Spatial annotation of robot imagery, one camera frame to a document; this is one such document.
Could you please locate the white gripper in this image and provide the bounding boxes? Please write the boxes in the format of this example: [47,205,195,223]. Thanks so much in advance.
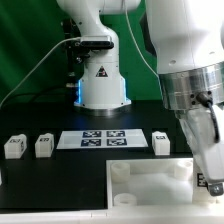
[176,105,224,197]

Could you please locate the white square tabletop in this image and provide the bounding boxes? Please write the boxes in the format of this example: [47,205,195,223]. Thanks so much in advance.
[106,158,224,209]

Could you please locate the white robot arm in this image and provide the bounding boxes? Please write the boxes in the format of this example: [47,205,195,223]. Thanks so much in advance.
[56,0,224,196]

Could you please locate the white front obstacle bar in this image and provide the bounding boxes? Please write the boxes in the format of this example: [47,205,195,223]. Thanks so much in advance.
[0,206,224,224]

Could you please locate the white sheet with markers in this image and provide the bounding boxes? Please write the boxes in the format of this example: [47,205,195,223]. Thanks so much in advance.
[57,129,148,149]

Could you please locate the black camera on base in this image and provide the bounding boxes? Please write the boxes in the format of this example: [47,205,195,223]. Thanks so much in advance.
[79,36,114,50]

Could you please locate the white cable right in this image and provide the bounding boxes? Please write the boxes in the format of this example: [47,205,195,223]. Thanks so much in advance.
[122,0,161,79]

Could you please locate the white cable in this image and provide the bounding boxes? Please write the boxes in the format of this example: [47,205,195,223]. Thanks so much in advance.
[122,0,161,79]
[0,36,83,109]

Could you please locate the white cable left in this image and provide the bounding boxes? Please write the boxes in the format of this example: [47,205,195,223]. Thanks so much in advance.
[0,36,83,109]

